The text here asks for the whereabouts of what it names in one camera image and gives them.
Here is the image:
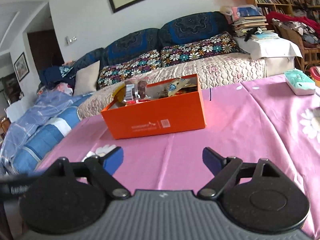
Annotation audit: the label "right floral cushion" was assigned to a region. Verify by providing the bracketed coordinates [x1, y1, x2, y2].
[161, 32, 242, 67]

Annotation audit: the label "clear bag dried dates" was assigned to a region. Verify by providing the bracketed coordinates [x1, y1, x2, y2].
[124, 78, 149, 103]

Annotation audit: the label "beige quilted sofa cover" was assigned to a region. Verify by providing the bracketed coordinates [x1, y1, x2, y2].
[77, 53, 267, 120]

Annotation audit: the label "small framed picture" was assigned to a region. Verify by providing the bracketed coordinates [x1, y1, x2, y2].
[14, 52, 29, 82]

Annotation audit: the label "yellow snack bag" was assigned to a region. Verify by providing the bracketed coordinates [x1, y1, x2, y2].
[112, 83, 126, 103]

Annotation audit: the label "blue striped blanket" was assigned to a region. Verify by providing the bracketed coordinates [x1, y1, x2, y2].
[1, 91, 93, 176]

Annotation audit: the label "floral cushion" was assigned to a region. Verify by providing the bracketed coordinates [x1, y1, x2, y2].
[97, 50, 162, 89]
[161, 32, 242, 67]

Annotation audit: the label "beige nut snack packet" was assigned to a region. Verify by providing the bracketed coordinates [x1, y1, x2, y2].
[168, 78, 190, 97]

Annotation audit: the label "left floral cushion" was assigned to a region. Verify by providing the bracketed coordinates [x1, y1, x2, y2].
[97, 50, 162, 89]

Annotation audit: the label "stack of books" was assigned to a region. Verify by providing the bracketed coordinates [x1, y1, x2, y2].
[231, 5, 279, 42]

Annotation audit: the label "green tissue pack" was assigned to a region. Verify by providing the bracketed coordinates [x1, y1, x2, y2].
[284, 69, 316, 96]

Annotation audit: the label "blue patterned sofa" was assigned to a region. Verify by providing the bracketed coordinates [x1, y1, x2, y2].
[39, 11, 232, 87]

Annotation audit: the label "pink floral tablecloth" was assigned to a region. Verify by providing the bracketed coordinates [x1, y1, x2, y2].
[38, 75, 319, 239]

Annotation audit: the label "orange cardboard shoe box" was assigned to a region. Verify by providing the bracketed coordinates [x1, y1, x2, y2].
[101, 74, 206, 139]

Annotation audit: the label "wicker chair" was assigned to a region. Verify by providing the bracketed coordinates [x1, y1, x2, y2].
[272, 18, 319, 73]

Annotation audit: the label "white draped side table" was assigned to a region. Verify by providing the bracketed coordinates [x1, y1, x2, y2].
[235, 37, 302, 77]

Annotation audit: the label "beige plain pillow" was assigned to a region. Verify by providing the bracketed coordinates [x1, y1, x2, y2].
[73, 61, 100, 96]

